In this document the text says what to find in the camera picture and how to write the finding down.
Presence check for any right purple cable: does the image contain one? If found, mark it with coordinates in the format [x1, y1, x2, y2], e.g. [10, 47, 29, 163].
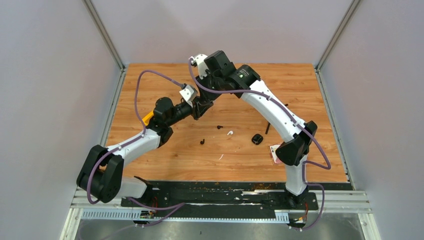
[188, 56, 332, 232]

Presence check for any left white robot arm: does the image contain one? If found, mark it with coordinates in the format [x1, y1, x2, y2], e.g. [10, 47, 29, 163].
[76, 96, 214, 207]

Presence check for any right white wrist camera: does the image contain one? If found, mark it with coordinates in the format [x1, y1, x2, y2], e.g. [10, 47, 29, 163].
[190, 53, 209, 79]

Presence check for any black earbud charging case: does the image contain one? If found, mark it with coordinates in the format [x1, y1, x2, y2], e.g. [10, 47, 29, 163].
[251, 133, 264, 145]

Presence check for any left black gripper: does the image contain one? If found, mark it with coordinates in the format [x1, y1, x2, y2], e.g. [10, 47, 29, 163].
[167, 96, 214, 127]

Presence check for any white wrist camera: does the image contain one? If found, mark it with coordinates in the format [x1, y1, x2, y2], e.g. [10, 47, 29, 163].
[179, 84, 198, 107]
[190, 53, 209, 79]

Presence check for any yellow triangular plastic part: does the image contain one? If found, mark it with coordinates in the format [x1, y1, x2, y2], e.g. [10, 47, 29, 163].
[142, 110, 154, 126]

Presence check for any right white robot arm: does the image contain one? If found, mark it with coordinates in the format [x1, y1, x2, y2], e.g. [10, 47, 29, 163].
[189, 50, 317, 209]

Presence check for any playing card box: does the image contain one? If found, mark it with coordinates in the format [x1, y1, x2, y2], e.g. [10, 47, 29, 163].
[268, 143, 283, 165]

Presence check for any slotted cable duct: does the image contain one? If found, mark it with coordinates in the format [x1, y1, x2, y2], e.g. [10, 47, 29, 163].
[80, 209, 290, 224]

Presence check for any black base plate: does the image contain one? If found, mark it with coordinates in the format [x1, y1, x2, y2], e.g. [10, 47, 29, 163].
[115, 179, 354, 220]

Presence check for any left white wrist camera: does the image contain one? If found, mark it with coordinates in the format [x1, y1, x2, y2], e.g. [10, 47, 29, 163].
[179, 84, 198, 107]

